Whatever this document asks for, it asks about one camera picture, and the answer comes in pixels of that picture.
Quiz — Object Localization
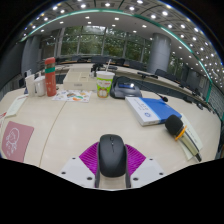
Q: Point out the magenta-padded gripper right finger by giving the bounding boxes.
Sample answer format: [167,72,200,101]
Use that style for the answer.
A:
[124,143,166,189]

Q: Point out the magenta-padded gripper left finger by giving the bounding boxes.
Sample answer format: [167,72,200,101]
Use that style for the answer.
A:
[57,141,102,190]

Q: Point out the black computer mouse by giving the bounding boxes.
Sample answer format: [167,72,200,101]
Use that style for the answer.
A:
[97,133,128,178]

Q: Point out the pink mouse pad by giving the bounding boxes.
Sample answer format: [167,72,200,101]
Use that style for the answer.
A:
[0,120,35,163]

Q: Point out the black handheld microphone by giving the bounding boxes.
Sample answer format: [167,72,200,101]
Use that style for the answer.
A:
[164,114,203,163]

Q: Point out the blue and white book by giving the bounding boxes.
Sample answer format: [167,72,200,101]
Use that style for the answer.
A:
[124,96,183,127]

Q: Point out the black gooseneck table microphone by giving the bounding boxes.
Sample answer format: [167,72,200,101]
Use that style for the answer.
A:
[139,79,169,103]

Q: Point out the colourful printed leaflet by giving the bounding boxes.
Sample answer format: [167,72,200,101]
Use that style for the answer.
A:
[52,89,93,103]

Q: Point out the black desk phone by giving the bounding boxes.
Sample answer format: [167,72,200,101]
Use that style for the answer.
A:
[109,76,143,100]

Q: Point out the long curved conference table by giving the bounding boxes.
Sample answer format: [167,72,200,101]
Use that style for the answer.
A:
[54,59,214,111]

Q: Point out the beige cardboard box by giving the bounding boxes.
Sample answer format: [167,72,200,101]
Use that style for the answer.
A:
[62,69,98,92]

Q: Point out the green paper cup with straw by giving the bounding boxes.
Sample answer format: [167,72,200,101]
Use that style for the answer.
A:
[95,59,116,99]

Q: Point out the white lidded mug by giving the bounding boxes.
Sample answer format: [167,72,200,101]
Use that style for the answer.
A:
[33,75,47,97]

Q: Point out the red drink bottle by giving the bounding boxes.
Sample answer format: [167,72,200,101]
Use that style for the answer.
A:
[44,56,58,98]

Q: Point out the black office chairs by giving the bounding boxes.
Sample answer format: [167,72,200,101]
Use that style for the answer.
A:
[54,54,208,108]

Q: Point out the ceiling lights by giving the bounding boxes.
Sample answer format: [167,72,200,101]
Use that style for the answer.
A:
[19,0,224,84]

